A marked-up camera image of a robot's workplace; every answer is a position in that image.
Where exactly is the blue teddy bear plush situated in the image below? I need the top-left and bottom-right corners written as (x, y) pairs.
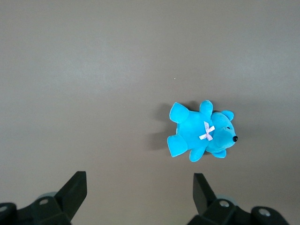
top-left (166, 100), bottom-right (239, 163)

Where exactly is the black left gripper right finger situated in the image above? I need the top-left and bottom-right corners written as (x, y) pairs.
top-left (188, 173), bottom-right (289, 225)

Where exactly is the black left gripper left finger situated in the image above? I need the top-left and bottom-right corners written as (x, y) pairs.
top-left (0, 171), bottom-right (88, 225)

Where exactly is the brown table mat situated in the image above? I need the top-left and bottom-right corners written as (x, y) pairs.
top-left (0, 0), bottom-right (300, 225)

